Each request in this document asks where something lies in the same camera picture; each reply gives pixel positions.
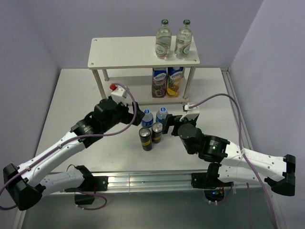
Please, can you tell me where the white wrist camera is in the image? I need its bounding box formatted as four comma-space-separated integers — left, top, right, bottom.
180, 103, 200, 122
110, 83, 127, 105

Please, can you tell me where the aluminium right rail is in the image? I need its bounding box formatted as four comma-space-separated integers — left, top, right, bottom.
220, 67, 251, 144

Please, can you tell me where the black yellow can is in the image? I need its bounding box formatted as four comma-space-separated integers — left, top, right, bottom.
139, 127, 152, 151
152, 122, 163, 144

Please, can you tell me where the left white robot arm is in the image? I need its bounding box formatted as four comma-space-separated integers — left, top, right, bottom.
1, 97, 144, 211

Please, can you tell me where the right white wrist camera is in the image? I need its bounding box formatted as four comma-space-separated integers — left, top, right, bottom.
180, 103, 200, 122

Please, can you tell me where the clear glass bottle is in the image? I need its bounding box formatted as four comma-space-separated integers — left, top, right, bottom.
155, 19, 172, 59
174, 20, 193, 59

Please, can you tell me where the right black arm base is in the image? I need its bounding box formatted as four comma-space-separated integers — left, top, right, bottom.
191, 172, 234, 205

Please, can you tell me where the purple grape juice carton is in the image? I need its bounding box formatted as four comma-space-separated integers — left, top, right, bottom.
152, 68, 167, 98

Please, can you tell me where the aluminium front rail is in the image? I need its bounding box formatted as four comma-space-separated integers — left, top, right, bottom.
46, 167, 274, 194

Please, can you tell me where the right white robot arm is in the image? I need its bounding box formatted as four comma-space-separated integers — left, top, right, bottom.
162, 114, 295, 196

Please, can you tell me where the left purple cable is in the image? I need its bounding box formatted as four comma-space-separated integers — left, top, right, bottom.
0, 82, 139, 211

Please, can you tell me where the blue-label water bottle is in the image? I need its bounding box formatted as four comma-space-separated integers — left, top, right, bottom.
156, 107, 168, 123
141, 109, 153, 128

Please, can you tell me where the yellow pineapple juice carton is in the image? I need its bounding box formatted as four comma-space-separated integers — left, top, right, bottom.
165, 67, 184, 98

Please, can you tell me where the aluminium rail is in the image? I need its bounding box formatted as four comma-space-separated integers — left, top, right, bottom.
220, 67, 251, 144
46, 167, 274, 194

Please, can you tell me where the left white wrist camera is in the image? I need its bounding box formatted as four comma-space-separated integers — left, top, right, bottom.
110, 83, 127, 105

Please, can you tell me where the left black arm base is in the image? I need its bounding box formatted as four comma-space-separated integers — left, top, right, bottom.
64, 176, 108, 210

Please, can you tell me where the white two-tier shelf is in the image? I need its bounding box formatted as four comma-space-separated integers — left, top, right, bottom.
88, 36, 200, 105

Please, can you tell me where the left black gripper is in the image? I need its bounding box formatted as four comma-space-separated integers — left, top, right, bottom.
102, 98, 144, 132

